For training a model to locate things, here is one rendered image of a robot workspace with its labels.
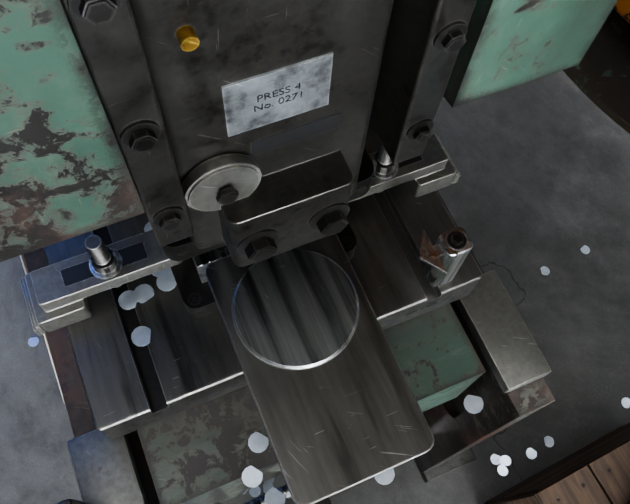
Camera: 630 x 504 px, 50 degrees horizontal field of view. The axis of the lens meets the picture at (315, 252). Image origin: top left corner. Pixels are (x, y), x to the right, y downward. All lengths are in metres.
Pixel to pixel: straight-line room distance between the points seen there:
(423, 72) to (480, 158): 1.32
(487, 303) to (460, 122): 0.98
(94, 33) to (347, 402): 0.44
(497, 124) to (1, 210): 1.54
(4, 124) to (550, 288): 1.42
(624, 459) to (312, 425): 0.66
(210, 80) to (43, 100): 0.12
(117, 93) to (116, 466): 0.53
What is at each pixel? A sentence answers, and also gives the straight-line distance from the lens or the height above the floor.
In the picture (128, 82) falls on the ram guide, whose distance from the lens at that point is 0.32.
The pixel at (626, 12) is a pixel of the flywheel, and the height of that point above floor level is 0.98.
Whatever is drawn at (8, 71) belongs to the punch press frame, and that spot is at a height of 1.20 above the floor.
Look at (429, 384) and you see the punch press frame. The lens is 0.80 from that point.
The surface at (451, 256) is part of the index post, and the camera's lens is 0.69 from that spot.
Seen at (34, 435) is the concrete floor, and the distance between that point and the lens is 1.51.
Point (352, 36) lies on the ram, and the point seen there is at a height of 1.10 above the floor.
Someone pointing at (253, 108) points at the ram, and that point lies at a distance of 0.43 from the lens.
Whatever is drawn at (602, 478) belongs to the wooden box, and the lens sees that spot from 1.17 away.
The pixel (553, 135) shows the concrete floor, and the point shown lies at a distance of 1.83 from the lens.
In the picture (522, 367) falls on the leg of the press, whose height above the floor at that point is 0.64.
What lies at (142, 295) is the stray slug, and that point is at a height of 0.71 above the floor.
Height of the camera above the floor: 1.41
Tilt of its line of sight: 66 degrees down
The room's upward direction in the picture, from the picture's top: 6 degrees clockwise
